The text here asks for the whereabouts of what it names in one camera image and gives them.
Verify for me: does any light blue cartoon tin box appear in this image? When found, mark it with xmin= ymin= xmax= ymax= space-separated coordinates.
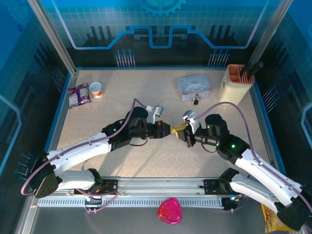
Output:
xmin=177 ymin=74 xmax=212 ymax=101

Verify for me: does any cream and orange knife holder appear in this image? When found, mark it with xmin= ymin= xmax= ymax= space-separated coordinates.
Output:
xmin=218 ymin=63 xmax=255 ymax=106

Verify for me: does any orange and white cup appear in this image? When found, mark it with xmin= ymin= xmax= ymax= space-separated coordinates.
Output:
xmin=89 ymin=81 xmax=103 ymax=99

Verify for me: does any purple snack bag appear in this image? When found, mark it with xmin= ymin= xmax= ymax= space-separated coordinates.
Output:
xmin=67 ymin=82 xmax=92 ymax=109

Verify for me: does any pink translucent bowl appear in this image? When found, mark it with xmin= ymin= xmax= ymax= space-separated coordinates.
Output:
xmin=157 ymin=196 xmax=183 ymax=225

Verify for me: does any yellow snack bag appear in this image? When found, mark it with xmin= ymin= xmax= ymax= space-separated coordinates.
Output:
xmin=261 ymin=203 xmax=293 ymax=234

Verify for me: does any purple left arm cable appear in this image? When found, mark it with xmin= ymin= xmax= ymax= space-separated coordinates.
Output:
xmin=20 ymin=98 xmax=151 ymax=196

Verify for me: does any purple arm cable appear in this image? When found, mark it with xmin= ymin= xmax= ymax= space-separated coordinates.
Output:
xmin=20 ymin=98 xmax=151 ymax=196
xmin=195 ymin=101 xmax=312 ymax=210

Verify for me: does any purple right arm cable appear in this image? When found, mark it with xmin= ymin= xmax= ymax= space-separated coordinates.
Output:
xmin=195 ymin=101 xmax=312 ymax=210

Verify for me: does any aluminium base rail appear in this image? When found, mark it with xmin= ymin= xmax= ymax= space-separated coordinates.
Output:
xmin=52 ymin=176 xmax=234 ymax=195

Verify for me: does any black knife handle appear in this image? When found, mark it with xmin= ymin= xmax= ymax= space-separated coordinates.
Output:
xmin=240 ymin=61 xmax=264 ymax=78

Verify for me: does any white slotted cable duct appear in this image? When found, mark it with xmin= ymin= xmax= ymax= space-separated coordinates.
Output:
xmin=38 ymin=196 xmax=225 ymax=208

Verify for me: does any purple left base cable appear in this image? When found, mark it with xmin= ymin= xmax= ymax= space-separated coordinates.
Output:
xmin=78 ymin=189 xmax=120 ymax=215

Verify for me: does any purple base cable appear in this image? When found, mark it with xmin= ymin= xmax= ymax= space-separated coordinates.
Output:
xmin=223 ymin=195 xmax=252 ymax=213
xmin=78 ymin=189 xmax=120 ymax=215

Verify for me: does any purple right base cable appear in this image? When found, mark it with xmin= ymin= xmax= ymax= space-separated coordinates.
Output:
xmin=223 ymin=195 xmax=252 ymax=213

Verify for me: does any aluminium frame post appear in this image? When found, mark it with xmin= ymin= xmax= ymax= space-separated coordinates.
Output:
xmin=248 ymin=0 xmax=293 ymax=71
xmin=26 ymin=0 xmax=79 ymax=75

